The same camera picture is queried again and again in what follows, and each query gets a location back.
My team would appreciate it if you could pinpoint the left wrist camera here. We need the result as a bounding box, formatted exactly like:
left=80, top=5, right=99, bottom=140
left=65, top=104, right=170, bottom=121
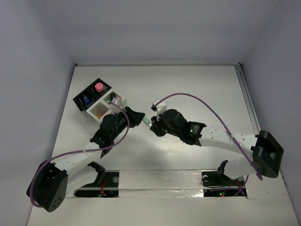
left=110, top=97, right=123, bottom=108

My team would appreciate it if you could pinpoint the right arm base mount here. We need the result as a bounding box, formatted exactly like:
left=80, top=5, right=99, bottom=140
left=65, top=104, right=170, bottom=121
left=200, top=160, right=247, bottom=197

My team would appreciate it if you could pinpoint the black slotted organizer box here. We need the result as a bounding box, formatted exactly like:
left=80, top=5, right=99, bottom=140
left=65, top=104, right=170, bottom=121
left=73, top=78, right=111, bottom=112

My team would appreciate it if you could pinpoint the white slotted organizer box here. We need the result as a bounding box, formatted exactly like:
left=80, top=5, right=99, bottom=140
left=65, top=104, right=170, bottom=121
left=86, top=89, right=127, bottom=123

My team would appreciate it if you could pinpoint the aluminium side rail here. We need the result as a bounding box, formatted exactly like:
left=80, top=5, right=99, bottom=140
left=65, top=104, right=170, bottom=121
left=235, top=65, right=273, bottom=167

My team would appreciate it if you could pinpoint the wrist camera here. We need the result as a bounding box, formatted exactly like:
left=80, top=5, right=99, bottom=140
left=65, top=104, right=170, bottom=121
left=151, top=99, right=167, bottom=116
left=110, top=97, right=123, bottom=108

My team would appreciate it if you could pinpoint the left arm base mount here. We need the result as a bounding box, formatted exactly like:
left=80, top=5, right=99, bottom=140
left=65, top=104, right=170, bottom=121
left=74, top=161, right=119, bottom=198

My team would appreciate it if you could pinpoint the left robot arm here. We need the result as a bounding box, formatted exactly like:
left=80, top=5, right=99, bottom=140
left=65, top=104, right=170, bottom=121
left=26, top=107, right=145, bottom=212

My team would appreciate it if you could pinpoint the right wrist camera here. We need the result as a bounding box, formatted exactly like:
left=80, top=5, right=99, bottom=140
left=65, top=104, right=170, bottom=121
left=151, top=99, right=167, bottom=116

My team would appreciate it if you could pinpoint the pink-capped clear pencil tube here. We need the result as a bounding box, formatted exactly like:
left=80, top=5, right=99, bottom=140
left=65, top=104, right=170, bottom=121
left=95, top=82, right=104, bottom=93

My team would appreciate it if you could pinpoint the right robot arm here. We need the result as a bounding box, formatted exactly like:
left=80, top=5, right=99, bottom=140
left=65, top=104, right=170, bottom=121
left=150, top=109, right=284, bottom=185

